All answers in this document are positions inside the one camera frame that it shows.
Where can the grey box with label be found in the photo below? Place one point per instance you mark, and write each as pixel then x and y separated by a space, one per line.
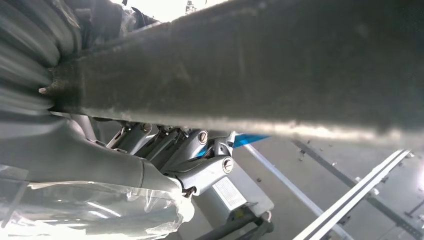
pixel 232 195

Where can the thin white ceiling bar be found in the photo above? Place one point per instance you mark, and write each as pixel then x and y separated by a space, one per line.
pixel 285 182

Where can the dark ceiling track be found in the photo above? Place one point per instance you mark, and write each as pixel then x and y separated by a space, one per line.
pixel 331 169

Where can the white ceiling rail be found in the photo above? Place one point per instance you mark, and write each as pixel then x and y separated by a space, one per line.
pixel 357 195

